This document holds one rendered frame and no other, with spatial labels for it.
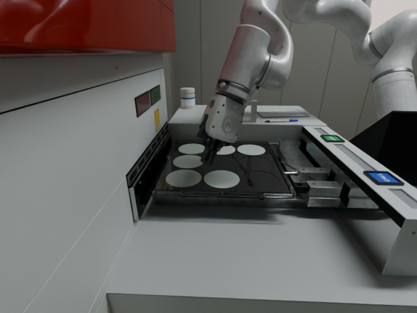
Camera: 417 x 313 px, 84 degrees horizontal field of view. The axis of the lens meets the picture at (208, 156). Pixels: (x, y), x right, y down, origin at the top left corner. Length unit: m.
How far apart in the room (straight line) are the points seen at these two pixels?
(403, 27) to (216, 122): 0.78
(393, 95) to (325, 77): 1.60
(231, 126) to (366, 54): 0.73
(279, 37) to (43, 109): 0.53
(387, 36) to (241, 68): 0.70
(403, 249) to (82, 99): 0.61
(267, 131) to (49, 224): 0.79
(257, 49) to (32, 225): 0.51
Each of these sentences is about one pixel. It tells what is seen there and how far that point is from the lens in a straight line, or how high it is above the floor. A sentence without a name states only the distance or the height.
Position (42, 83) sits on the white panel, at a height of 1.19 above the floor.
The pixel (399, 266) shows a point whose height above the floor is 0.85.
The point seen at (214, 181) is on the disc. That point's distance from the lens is 0.64.
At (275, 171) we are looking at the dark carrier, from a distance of 0.72.
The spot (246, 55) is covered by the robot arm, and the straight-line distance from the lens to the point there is 0.57.
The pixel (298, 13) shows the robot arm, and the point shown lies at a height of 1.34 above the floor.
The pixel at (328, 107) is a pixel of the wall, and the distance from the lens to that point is 2.65.
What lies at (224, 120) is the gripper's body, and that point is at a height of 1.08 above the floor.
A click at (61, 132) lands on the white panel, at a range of 0.35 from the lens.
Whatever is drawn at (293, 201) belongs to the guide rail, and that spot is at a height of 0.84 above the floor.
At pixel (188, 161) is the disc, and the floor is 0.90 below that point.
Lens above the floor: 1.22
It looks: 24 degrees down
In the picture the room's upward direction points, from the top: straight up
